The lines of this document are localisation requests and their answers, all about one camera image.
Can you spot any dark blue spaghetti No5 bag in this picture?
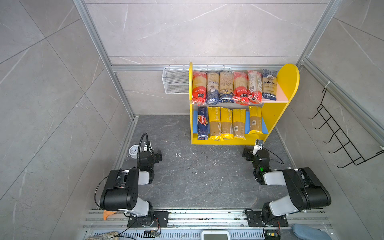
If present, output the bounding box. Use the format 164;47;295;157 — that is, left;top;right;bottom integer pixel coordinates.
198;107;210;141

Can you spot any red clear spaghetti bag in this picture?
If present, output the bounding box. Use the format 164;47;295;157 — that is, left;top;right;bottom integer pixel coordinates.
192;71;207;106

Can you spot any black corrugated cable hose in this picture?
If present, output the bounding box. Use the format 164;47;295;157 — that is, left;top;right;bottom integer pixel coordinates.
136;132;151;169

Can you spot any blue Ankara bag label down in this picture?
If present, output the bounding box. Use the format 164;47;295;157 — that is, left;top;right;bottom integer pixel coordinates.
206;72;220;105

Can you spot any blue Ankara spaghetti bag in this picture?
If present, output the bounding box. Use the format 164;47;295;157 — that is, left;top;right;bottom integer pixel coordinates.
262;69;278;101

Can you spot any black wall hook rack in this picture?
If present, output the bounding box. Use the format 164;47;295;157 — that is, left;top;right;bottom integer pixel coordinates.
308;88;384;169

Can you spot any orange monster toy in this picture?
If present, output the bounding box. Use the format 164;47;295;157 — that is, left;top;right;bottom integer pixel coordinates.
103;211;117;221

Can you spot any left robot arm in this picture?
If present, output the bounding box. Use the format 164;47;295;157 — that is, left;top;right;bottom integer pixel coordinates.
100;150;162;222

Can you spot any white digital display device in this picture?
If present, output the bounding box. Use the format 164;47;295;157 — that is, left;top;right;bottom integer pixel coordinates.
201;230;231;240

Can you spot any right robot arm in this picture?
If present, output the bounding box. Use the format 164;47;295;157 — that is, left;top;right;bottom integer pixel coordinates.
242;147;332;226

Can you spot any pink upper shelf board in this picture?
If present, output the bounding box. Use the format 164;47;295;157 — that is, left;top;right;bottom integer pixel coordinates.
262;84;289;104

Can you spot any red white-label spaghetti bag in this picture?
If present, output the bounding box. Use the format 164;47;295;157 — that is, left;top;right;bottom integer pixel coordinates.
248;70;262;104

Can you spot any round white gauge clock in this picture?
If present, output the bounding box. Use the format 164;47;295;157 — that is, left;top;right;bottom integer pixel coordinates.
129;145;141;159

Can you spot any yellow shelf unit frame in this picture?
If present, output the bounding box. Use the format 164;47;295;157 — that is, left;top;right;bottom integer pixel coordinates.
189;63;300;146

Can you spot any yellow Pastatime spaghetti bag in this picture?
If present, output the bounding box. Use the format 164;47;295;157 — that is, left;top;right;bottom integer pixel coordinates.
208;107;223;142

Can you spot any white wire basket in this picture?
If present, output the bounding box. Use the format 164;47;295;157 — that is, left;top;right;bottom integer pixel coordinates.
162;65;233;95

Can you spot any blue-end Chinese spaghetti bag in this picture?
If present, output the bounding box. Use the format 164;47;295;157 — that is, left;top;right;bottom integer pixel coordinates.
219;72;234;103

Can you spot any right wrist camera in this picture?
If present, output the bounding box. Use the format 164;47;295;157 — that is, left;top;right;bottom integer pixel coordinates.
253;140;264;155

